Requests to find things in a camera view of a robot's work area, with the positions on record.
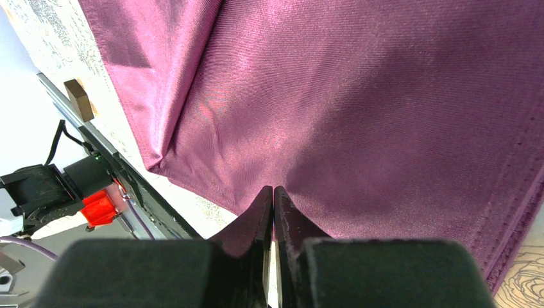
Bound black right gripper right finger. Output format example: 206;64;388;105
274;186;494;307

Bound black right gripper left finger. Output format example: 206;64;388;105
36;186;273;307

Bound purple cloth napkin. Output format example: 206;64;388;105
78;0;544;295

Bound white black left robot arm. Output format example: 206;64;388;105
1;160;113;237

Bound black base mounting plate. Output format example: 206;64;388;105
78;124;202;240

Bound red plastic clip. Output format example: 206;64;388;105
80;189;118;232

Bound brown rectangular block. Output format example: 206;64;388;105
64;79;94;122

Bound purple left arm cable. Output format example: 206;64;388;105
0;235;59;262

